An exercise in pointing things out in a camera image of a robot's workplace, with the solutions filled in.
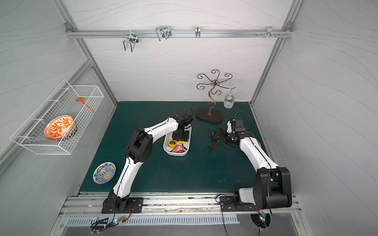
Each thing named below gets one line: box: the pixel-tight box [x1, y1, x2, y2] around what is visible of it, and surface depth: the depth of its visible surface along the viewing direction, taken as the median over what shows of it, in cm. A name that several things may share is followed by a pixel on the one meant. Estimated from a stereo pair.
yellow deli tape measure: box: [167, 139, 178, 149], surface depth 95 cm
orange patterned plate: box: [44, 115, 76, 141], surface depth 64 cm
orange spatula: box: [75, 97, 97, 115], surface depth 80 cm
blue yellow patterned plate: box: [93, 161, 117, 185], surface depth 84 cm
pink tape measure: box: [173, 144, 185, 153], surface depth 95 cm
